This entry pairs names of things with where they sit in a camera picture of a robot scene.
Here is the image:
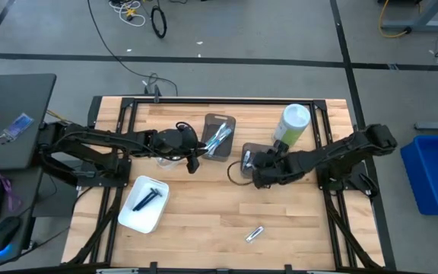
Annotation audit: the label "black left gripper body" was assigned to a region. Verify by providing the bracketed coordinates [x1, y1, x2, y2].
[151, 126, 202, 159]

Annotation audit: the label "white plastic bin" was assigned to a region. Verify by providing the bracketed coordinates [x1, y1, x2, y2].
[117, 174, 171, 234]

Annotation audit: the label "smoky grey wide bin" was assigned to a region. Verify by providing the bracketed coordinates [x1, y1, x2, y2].
[240, 142, 281, 180]

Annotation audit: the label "long black floor cable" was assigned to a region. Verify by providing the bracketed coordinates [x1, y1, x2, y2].
[86, 0, 179, 97]

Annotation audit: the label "black aluminium table frame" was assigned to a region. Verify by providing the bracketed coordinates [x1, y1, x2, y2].
[62, 94, 398, 274]

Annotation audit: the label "coiled black cable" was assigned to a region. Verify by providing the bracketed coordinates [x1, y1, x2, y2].
[150, 5, 168, 40]

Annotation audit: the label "black desk top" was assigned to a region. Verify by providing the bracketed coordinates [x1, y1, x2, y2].
[0, 73, 57, 170]

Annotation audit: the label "grey metal stand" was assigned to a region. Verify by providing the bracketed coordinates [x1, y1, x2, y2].
[379, 0, 438, 33]

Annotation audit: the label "blue badge card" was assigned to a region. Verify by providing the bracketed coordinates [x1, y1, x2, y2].
[2, 113, 36, 140]

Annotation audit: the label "smoky grey narrow bin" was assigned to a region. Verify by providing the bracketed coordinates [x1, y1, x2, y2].
[200, 112, 237, 163]

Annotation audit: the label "blue plastic tote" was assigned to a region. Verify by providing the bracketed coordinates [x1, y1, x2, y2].
[400, 135, 438, 216]

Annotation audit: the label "blue white toothbrush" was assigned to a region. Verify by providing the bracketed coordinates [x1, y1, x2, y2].
[205, 122, 227, 151]
[208, 131, 233, 158]
[207, 127, 233, 153]

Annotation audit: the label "white green wipes canister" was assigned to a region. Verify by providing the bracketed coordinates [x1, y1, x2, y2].
[271, 102, 313, 148]

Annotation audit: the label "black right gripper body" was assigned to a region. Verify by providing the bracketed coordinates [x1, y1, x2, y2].
[252, 150, 294, 184]

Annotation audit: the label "white cable bundle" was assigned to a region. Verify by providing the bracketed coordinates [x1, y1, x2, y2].
[108, 0, 147, 28]

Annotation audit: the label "yellow wires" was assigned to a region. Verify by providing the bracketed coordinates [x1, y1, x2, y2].
[45, 108, 71, 127]

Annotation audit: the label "dark grey desk panel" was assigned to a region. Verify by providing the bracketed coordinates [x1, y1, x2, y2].
[0, 167, 44, 264]

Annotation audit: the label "yellow floor cable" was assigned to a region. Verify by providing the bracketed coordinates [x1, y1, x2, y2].
[378, 0, 422, 39]

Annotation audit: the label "black computer mouse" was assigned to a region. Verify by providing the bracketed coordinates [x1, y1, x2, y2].
[0, 215, 23, 254]

